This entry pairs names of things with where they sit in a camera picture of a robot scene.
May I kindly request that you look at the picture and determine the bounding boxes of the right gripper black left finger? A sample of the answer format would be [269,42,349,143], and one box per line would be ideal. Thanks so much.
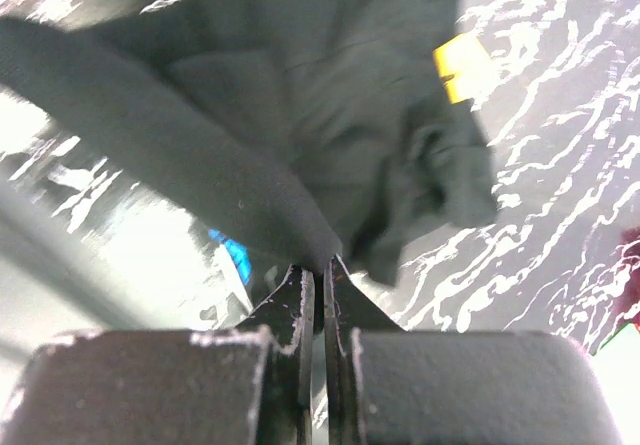
[236,266,315,444]

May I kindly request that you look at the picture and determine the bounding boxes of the green folding board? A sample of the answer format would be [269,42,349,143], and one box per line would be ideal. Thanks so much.
[592,324,639,417]

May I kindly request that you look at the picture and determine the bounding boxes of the folded red t-shirt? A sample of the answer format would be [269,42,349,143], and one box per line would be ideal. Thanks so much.
[615,227,639,328]

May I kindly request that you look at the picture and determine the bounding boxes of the black daisy print t-shirt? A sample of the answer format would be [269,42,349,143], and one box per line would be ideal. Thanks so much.
[1,0,498,285]

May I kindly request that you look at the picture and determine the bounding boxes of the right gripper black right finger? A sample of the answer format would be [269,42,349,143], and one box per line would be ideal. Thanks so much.
[323,255,402,444]

